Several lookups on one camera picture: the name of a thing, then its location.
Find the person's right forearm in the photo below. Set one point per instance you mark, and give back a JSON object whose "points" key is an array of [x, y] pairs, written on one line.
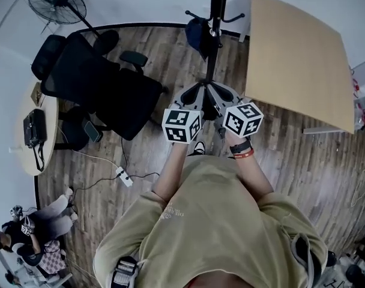
{"points": [[256, 175]]}

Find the black shoulder bag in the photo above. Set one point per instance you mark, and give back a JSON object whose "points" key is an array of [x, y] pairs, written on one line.
{"points": [[34, 127]]}

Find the rectangular wooden desk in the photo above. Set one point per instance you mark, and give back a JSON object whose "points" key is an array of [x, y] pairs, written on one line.
{"points": [[293, 61]]}

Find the round wooden table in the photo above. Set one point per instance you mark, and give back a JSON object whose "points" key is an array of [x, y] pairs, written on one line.
{"points": [[50, 148]]}

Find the black coat rack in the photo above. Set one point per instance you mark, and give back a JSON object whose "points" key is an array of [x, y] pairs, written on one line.
{"points": [[214, 40]]}

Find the dark rectangular device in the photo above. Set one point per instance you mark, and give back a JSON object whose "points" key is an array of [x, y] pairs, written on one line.
{"points": [[93, 130]]}

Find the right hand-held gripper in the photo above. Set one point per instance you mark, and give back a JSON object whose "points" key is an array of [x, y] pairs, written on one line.
{"points": [[242, 118]]}

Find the checkered stool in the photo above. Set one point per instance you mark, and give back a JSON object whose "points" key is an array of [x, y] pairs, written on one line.
{"points": [[52, 256]]}

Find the black standing fan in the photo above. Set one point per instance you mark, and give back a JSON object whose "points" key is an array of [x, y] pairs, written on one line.
{"points": [[56, 3]]}

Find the red wristband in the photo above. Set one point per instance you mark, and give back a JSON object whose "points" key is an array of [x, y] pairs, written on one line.
{"points": [[245, 154]]}

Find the black office chair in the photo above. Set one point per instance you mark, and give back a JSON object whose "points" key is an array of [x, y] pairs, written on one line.
{"points": [[95, 82]]}

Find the small brown box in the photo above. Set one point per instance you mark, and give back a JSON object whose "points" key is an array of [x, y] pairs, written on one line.
{"points": [[38, 94]]}

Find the white power strip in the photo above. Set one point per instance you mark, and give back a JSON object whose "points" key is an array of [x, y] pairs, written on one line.
{"points": [[124, 176]]}

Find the olive shirt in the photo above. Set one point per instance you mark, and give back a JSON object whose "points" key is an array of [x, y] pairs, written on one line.
{"points": [[212, 220]]}

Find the black wristwatch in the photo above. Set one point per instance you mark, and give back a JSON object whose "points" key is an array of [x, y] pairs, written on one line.
{"points": [[241, 147]]}

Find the black and white shoe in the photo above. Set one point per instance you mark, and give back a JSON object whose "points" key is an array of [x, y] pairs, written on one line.
{"points": [[199, 148]]}

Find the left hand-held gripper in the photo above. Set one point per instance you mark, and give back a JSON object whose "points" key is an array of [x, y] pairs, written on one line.
{"points": [[178, 121]]}

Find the person's left forearm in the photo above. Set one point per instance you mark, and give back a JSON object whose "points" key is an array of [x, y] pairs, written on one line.
{"points": [[170, 172]]}

